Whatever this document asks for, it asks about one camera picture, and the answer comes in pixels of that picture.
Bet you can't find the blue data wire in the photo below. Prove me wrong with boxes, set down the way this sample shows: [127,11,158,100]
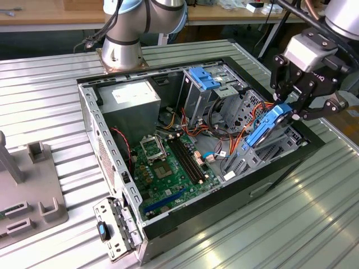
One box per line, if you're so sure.
[251,112,266,135]

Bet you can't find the red black fan wire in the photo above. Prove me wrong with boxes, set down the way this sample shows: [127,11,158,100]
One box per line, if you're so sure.
[111,127,132,171]

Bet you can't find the blue expansion slot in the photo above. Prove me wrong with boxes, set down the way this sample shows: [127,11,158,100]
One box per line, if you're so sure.
[142,188,186,214]

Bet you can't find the wooden desk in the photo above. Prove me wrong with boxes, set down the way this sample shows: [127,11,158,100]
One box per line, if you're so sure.
[186,0,328,58]
[0,0,107,33]

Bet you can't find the yellow black wire bundle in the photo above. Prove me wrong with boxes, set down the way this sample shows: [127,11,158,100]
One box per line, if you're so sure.
[162,112,176,131]

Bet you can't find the metal disk bay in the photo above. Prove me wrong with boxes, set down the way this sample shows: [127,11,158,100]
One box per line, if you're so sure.
[221,124,308,182]

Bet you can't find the black cable loop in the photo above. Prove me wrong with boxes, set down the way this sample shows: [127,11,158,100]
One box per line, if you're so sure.
[209,98,233,138]

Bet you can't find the green RAM stick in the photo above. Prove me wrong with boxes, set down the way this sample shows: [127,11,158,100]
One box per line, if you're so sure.
[0,206,25,222]

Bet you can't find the orange power wire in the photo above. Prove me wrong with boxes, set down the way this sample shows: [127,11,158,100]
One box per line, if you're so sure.
[228,100,277,155]

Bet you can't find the white box with black lid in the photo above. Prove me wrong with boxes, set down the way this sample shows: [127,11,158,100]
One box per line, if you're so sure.
[246,2,265,13]

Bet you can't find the hard disk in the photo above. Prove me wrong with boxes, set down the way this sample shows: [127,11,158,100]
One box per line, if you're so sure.
[242,103,295,149]

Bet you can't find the black open PC case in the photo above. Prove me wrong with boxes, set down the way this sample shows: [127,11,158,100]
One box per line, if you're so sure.
[77,55,328,266]

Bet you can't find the CPU socket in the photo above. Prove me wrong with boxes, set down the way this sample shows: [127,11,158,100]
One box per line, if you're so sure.
[139,134,167,166]

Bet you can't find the cardboard box with label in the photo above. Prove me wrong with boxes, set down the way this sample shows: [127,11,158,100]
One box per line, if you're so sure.
[324,105,359,143]

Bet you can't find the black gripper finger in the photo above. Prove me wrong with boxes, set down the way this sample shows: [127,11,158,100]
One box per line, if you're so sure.
[270,54,305,103]
[290,94,349,122]

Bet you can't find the small white box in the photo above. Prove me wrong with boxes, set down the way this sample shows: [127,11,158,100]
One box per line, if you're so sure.
[262,2,284,15]

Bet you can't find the black RAM slot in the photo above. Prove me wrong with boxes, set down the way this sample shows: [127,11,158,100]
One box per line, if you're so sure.
[168,137,199,185]
[176,137,208,182]

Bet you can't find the metal rear slot bracket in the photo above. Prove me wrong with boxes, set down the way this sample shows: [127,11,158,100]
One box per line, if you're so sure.
[93,196,144,263]

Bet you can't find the black arm base cables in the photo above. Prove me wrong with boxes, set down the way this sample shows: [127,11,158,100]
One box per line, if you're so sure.
[73,0,124,53]

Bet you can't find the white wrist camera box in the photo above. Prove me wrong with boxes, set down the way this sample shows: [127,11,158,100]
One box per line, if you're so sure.
[282,27,339,74]

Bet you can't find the blue plastic drive latch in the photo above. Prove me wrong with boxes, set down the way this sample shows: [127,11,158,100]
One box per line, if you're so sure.
[188,66,222,91]

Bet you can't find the grey parts rack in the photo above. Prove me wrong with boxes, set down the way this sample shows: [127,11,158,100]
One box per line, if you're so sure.
[0,130,70,247]

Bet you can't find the grey power supply unit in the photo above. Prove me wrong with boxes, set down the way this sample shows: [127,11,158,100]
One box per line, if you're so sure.
[96,81,162,141]

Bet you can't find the copper coloured cable sleeve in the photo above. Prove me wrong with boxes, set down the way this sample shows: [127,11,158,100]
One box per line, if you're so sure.
[304,0,320,21]

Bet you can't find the green motherboard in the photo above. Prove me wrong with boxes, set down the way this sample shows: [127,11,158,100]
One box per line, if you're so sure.
[130,131,222,222]

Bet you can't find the short blue board wire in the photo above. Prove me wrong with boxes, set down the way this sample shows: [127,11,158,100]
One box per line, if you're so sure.
[202,151,222,164]

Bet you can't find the metal optical drive cage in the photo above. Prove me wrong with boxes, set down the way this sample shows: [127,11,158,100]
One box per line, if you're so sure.
[179,64,247,132]

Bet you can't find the red orange wire bundle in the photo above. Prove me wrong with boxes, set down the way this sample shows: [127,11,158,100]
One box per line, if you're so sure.
[179,108,210,138]

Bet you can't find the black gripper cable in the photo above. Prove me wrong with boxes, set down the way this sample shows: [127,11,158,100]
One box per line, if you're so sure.
[276,0,355,58]

